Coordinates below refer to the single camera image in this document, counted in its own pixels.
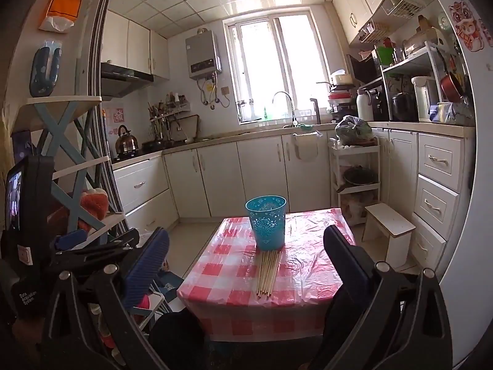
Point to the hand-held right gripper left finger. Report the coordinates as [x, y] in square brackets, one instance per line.
[148, 262]

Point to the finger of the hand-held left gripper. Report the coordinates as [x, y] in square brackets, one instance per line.
[115, 241]
[71, 240]

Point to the black frying pan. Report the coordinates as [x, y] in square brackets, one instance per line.
[154, 145]

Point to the clear plastic bag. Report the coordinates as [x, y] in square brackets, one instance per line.
[354, 208]

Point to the blue plastic packet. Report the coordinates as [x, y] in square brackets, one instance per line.
[443, 113]

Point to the blue dotted pouch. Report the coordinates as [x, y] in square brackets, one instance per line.
[44, 73]

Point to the steel kettle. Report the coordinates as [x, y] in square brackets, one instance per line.
[126, 142]

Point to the curved chrome faucet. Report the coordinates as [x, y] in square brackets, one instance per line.
[280, 93]

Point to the white hanging door bin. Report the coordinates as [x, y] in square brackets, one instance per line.
[307, 146]

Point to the orange fuzzy slippers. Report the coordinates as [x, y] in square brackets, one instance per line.
[94, 206]

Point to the red wall stickers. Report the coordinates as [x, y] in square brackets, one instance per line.
[114, 119]

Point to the white refrigerator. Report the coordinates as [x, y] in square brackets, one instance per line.
[475, 162]

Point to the grey sliding door frame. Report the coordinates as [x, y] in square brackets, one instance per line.
[98, 46]

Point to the white folding stool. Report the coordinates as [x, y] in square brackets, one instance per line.
[160, 296]

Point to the blue plastic utensil holder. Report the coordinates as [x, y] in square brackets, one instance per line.
[265, 227]

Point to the black rimmed tray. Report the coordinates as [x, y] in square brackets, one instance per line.
[185, 129]

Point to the dark cooking pot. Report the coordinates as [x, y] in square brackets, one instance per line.
[358, 177]

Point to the bundle of wooden chopsticks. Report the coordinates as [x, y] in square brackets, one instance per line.
[265, 277]

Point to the white wall cabinets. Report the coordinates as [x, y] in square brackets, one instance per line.
[134, 46]
[354, 4]

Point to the cardboard box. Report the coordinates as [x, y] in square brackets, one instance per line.
[427, 36]

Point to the green plastic bag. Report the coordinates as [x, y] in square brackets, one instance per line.
[352, 131]

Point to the person's left leg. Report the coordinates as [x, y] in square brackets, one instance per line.
[177, 339]

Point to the orange plastic bag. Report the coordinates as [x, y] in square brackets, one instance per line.
[63, 4]

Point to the red checked plastic tablecloth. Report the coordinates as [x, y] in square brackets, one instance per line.
[300, 269]

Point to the green dish cloth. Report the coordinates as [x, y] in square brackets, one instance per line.
[306, 126]

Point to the black range hood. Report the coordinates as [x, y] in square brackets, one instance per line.
[123, 79]

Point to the white kitchen base cabinets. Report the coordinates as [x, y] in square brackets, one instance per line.
[262, 169]

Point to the black gas stove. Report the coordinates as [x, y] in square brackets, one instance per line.
[127, 156]

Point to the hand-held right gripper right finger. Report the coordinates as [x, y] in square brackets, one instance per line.
[346, 262]

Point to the red frying pan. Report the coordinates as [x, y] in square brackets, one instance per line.
[451, 86]

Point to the stack of pots and pans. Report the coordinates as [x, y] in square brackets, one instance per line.
[341, 94]

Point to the black angular tap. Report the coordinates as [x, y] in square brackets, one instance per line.
[316, 111]

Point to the wall utensil rack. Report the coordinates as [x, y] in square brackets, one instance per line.
[165, 113]

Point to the white framed window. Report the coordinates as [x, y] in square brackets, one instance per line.
[277, 65]

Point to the green plastic container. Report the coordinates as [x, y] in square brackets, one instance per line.
[384, 56]

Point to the black microwave oven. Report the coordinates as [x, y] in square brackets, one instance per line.
[364, 67]

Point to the blue and white corner shelf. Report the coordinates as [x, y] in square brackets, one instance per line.
[63, 123]

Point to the red cartoon sticker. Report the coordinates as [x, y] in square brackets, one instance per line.
[466, 27]

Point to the white step stool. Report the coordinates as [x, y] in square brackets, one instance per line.
[389, 219]

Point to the white countertop shelf rack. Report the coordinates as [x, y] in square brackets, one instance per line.
[408, 61]

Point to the grey wall water heater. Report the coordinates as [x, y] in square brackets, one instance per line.
[202, 54]

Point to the white trolley rack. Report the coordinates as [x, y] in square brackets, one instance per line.
[356, 151]

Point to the white thermos jug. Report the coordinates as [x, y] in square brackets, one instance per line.
[364, 106]

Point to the pink plastic basket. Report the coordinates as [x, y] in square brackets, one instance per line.
[364, 54]

